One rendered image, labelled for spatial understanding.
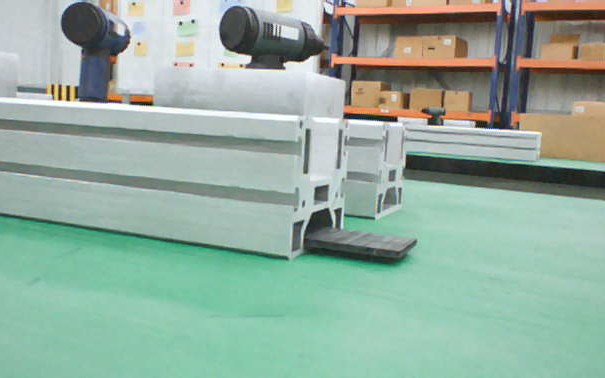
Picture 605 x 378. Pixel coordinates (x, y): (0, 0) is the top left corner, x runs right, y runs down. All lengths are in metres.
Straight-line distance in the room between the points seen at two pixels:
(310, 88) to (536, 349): 0.36
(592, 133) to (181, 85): 1.89
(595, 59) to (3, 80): 9.58
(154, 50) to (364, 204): 3.74
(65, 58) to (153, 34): 4.84
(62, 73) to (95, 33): 8.11
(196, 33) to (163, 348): 3.83
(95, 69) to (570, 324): 0.75
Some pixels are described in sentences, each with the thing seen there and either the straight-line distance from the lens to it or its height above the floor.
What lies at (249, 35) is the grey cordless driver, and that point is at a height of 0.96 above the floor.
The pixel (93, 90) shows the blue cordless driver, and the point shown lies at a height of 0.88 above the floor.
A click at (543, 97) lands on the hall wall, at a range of 10.92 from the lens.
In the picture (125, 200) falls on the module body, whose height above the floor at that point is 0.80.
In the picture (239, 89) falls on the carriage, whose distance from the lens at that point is 0.59.
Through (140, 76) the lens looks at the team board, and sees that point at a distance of 4.31.
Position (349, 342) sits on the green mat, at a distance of 0.25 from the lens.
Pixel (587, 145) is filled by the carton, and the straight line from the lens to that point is 2.36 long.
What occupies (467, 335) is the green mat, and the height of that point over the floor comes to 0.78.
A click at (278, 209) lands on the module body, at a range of 0.37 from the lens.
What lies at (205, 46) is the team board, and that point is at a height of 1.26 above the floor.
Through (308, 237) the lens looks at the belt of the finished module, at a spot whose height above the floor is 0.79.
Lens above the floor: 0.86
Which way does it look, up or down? 6 degrees down
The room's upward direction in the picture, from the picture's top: 4 degrees clockwise
